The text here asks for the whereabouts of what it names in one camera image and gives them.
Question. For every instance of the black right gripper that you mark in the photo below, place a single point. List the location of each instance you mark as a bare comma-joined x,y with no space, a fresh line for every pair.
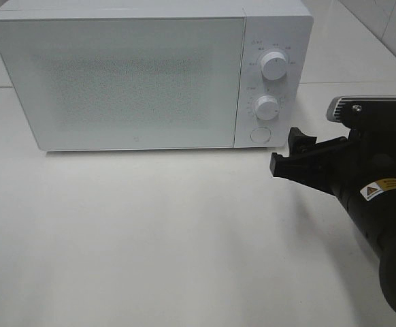
338,166

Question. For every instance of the round white door button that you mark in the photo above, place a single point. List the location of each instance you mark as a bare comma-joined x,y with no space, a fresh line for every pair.
260,135

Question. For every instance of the white microwave door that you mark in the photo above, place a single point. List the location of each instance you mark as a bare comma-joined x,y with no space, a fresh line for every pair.
126,84

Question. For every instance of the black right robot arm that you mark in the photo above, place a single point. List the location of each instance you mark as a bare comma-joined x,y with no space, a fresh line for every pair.
373,211

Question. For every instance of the lower white control knob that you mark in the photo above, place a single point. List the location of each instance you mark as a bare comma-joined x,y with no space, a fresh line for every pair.
266,108

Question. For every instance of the white control knob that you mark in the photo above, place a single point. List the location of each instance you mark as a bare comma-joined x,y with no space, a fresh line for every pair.
266,108
273,64

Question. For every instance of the upper white control knob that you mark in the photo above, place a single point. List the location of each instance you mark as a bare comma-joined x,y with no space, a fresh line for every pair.
273,64

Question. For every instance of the white microwave oven body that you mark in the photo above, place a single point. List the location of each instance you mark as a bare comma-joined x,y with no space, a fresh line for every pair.
283,25

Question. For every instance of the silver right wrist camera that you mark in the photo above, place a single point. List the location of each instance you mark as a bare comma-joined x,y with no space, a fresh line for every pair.
364,112

